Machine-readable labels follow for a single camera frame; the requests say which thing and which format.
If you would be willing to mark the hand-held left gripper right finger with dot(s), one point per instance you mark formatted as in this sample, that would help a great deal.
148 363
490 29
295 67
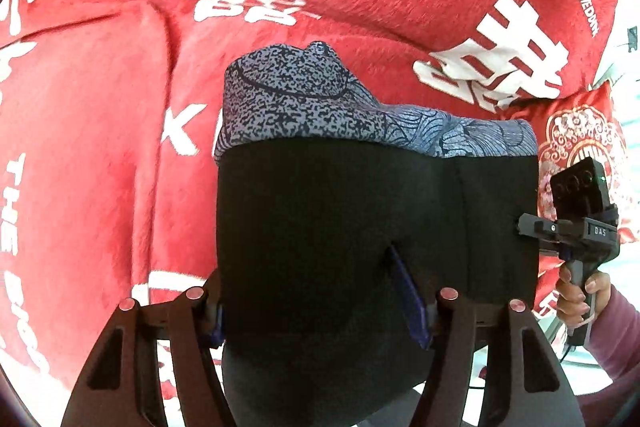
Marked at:
411 302

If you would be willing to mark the person's right hand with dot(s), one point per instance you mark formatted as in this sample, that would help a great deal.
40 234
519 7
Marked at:
567 302

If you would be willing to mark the red printed blanket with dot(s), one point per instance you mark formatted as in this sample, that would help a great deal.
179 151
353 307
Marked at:
125 132

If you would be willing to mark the black pants with blue waistband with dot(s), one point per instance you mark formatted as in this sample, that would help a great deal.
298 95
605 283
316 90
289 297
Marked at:
325 232

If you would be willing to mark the person's right forearm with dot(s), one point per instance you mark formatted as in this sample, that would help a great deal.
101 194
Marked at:
617 337

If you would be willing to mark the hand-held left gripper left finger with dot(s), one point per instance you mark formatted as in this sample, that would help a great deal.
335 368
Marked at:
195 357

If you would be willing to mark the red embroidered cushion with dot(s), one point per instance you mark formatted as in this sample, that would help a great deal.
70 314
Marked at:
580 132

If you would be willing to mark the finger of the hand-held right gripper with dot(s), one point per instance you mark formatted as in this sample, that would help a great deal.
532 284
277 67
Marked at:
537 227

